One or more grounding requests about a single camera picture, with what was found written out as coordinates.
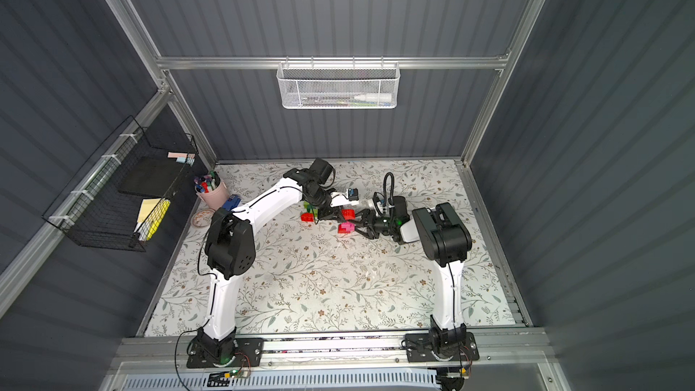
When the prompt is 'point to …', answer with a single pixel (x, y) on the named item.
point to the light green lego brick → (308, 206)
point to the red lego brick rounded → (348, 214)
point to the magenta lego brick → (348, 227)
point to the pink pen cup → (213, 190)
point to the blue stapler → (232, 203)
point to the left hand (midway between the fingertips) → (339, 210)
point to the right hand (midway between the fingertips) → (354, 225)
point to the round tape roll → (202, 217)
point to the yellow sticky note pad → (152, 212)
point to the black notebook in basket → (153, 176)
